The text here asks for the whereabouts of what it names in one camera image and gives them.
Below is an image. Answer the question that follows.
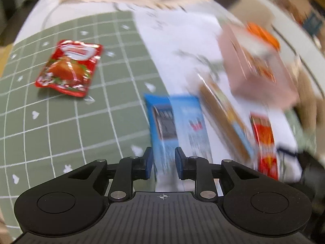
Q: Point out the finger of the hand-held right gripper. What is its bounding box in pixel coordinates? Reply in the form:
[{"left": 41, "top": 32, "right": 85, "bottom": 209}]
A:
[{"left": 277, "top": 145, "right": 301, "bottom": 158}]

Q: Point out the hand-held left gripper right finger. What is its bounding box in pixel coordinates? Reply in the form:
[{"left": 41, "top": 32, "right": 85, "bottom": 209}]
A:
[{"left": 175, "top": 147, "right": 260, "bottom": 202}]

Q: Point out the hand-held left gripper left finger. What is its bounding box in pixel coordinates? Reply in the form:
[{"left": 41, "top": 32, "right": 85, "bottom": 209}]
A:
[{"left": 65, "top": 147, "right": 154, "bottom": 202}]

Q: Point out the long red snack packet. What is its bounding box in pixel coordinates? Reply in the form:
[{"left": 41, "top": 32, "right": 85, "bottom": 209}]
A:
[{"left": 249, "top": 111, "right": 279, "bottom": 181}]

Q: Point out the blue and white snack packet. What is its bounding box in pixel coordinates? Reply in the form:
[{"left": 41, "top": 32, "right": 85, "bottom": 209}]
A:
[{"left": 143, "top": 94, "right": 214, "bottom": 192}]

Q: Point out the clear waffle packet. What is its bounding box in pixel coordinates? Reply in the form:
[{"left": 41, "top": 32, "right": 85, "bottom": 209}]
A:
[{"left": 197, "top": 80, "right": 256, "bottom": 163}]

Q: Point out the pink cardboard box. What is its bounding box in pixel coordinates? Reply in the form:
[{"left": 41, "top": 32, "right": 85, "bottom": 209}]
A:
[{"left": 218, "top": 24, "right": 300, "bottom": 108}]

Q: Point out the red chicken snack packet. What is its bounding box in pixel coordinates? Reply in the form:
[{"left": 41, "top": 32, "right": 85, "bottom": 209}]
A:
[{"left": 35, "top": 40, "right": 104, "bottom": 98}]

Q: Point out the brown teddy bear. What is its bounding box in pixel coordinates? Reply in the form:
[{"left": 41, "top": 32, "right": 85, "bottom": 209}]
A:
[{"left": 295, "top": 53, "right": 325, "bottom": 125}]

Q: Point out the orange bag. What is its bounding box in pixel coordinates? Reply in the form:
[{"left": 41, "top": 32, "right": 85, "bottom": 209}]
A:
[{"left": 247, "top": 22, "right": 281, "bottom": 52}]

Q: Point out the white bamboo print runner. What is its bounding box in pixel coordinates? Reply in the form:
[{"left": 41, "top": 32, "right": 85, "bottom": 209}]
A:
[{"left": 132, "top": 0, "right": 303, "bottom": 184}]

